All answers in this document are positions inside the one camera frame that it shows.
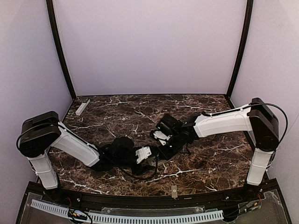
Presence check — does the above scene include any grey cable duct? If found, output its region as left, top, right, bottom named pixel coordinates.
left=30, top=199, right=69, bottom=218
left=88, top=210, right=224, bottom=223

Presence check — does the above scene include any right grey cable duct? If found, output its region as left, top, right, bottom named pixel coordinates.
left=88, top=210, right=224, bottom=223

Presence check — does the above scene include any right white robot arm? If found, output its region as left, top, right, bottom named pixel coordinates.
left=150, top=98, right=279, bottom=186

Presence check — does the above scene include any black frame post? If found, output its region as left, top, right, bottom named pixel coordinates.
left=226, top=0, right=254, bottom=99
left=46, top=0, right=77, bottom=101

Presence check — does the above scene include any grey remote control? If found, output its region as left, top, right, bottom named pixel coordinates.
left=145, top=156, right=173, bottom=167

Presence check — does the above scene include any left black frame post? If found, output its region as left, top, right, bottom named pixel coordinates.
left=46, top=0, right=77, bottom=101

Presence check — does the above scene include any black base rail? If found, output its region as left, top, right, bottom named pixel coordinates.
left=22, top=182, right=265, bottom=211

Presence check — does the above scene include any left grey cable duct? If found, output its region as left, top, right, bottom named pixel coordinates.
left=30, top=199, right=69, bottom=218

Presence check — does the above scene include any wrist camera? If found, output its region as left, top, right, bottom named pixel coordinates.
left=150, top=130, right=171, bottom=146
left=135, top=146, right=158, bottom=164

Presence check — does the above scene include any small white bar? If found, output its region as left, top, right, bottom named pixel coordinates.
left=75, top=99, right=90, bottom=116

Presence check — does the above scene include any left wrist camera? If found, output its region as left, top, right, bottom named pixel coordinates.
left=135, top=146, right=158, bottom=164

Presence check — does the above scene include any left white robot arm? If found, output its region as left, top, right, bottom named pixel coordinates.
left=16, top=111, right=153, bottom=189

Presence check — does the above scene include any right black frame post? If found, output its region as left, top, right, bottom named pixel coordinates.
left=226, top=0, right=254, bottom=99

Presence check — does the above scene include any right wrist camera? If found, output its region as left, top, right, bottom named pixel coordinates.
left=150, top=130, right=171, bottom=146

